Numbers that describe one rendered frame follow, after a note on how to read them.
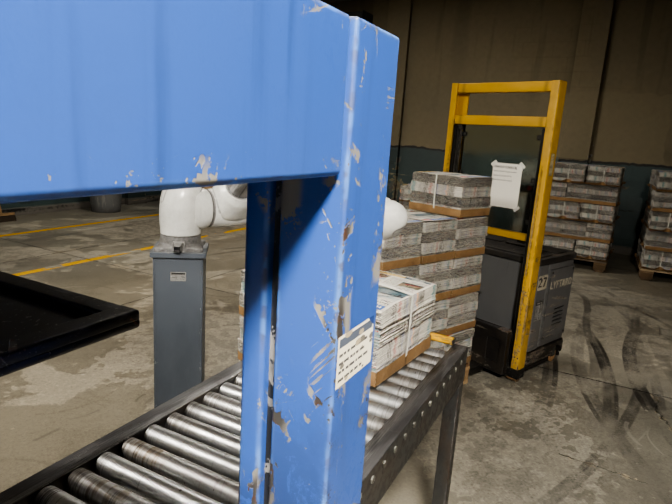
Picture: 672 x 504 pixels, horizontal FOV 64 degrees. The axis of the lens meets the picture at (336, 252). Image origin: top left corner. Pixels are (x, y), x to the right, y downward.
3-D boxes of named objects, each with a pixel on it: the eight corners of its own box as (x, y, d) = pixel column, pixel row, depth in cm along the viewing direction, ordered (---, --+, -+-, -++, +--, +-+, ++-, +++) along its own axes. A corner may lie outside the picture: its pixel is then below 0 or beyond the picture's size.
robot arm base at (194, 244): (151, 254, 197) (151, 239, 196) (159, 241, 218) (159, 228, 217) (202, 255, 201) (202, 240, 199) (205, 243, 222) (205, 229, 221)
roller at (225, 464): (155, 438, 126) (155, 418, 125) (330, 511, 105) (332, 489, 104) (139, 448, 122) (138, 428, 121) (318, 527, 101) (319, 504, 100)
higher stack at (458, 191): (391, 372, 345) (410, 170, 317) (421, 361, 365) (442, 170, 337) (439, 395, 317) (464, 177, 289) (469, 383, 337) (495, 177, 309)
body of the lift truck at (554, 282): (438, 342, 401) (450, 238, 383) (480, 328, 436) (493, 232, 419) (523, 377, 350) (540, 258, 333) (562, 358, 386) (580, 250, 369)
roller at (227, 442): (175, 425, 132) (175, 407, 131) (345, 493, 111) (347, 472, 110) (160, 435, 127) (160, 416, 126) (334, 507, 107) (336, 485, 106)
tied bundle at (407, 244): (330, 256, 289) (333, 213, 284) (369, 251, 308) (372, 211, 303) (381, 272, 261) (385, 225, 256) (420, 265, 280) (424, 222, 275)
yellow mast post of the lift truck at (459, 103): (425, 333, 391) (451, 83, 353) (432, 330, 397) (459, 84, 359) (434, 337, 385) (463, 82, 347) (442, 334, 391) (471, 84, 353)
